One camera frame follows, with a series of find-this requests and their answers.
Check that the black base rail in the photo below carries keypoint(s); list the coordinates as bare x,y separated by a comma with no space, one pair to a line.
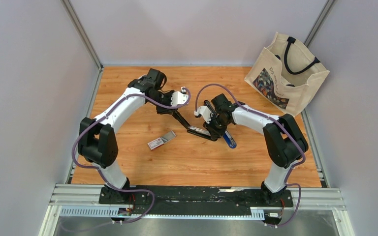
191,199

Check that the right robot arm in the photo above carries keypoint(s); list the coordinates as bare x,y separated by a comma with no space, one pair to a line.
284,139

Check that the beige canvas tote bag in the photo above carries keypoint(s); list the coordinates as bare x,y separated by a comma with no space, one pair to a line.
287,74

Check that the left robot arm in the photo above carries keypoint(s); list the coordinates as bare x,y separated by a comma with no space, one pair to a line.
97,141

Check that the black stapler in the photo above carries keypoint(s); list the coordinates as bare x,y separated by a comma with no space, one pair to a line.
190,128

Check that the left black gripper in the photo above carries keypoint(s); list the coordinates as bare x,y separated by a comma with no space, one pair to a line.
164,110

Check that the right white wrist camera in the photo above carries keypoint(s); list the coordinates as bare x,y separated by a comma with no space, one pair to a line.
205,112

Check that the blue stapler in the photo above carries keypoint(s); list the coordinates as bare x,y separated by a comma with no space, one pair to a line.
226,135

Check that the red white staple box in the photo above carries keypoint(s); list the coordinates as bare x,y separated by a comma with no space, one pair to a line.
161,140

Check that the white slotted cable duct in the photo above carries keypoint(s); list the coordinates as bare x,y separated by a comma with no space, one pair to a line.
118,212

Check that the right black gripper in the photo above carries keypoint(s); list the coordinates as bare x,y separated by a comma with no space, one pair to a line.
215,133

